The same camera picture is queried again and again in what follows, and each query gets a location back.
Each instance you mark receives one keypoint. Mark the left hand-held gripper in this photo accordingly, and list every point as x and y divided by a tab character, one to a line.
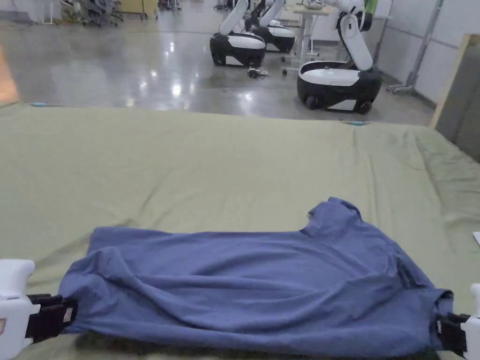
13	315

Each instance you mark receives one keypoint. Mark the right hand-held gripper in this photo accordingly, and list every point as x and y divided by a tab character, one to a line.
473	322

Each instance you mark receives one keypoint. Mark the blue shirt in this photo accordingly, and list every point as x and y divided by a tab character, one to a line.
243	285

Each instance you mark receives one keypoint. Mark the white paper card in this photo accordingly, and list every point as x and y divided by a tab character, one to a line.
477	239

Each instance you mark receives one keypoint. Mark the small blue sheet clip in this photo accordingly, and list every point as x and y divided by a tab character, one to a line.
40	104

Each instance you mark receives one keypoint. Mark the bed with pale green sheet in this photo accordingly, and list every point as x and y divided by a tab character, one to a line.
210	161

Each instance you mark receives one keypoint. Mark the white and black wheeled robot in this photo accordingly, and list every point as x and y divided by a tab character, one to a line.
339	80
240	47
279	35

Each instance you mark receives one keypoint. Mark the wooden cabinet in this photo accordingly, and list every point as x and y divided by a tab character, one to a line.
137	7

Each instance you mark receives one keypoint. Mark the black object on floor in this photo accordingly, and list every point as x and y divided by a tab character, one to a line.
258	72

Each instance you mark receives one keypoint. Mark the white standing desk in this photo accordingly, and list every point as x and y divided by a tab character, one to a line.
305	22

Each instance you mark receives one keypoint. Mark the grey padded headboard wooden frame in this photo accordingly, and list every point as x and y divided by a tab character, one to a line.
463	101

